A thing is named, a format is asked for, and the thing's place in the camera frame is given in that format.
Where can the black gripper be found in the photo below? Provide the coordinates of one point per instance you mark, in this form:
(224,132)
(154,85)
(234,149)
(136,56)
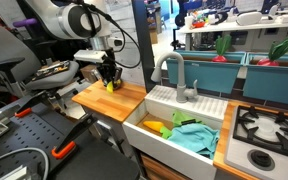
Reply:
(108,68)

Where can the cardboard box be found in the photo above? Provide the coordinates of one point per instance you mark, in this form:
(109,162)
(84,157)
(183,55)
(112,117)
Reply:
(88,72)

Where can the black clamp with orange grip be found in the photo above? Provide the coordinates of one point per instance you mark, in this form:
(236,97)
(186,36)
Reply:
(34,101)
(72,136)

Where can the plush radish toy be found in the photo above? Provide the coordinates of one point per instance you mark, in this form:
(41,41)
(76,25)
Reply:
(274,55)
(221,50)

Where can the yellow plush corn toy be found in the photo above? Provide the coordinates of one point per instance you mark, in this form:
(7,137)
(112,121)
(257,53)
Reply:
(154,125)

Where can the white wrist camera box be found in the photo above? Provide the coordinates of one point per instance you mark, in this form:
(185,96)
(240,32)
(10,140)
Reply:
(90,56)

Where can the teal planter box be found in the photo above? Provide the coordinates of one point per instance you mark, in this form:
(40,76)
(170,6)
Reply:
(274,81)
(204,73)

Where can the grey office chair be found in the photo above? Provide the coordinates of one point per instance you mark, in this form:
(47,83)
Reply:
(14,60)

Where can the white background table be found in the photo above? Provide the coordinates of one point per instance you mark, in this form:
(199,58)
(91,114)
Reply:
(234,28)

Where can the toy gas stove top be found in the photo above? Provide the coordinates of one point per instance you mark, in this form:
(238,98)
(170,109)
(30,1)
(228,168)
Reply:
(267,140)

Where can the wooden butcher block counter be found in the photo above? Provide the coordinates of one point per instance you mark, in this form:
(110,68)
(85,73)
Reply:
(110,100)

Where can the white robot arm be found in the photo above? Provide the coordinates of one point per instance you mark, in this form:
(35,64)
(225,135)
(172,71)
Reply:
(64,18)

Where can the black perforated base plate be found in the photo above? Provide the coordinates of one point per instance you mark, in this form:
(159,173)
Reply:
(50,146)

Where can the green cloth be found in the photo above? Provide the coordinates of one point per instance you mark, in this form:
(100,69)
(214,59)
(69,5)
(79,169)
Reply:
(179,118)

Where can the teal cloth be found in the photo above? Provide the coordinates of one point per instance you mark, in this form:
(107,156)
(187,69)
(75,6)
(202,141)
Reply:
(195,138)

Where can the black vertical post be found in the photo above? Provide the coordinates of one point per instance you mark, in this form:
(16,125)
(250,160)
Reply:
(144,43)

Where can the small yellow toy object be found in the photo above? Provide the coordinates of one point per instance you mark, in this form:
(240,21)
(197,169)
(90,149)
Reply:
(110,87)

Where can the white toy farmhouse sink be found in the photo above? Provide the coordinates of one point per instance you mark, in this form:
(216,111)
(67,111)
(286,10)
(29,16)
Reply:
(177,133)

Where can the grey toy faucet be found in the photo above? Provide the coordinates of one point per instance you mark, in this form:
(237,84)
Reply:
(180,80)

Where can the black stove knob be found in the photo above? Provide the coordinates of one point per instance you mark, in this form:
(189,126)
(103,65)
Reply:
(261,159)

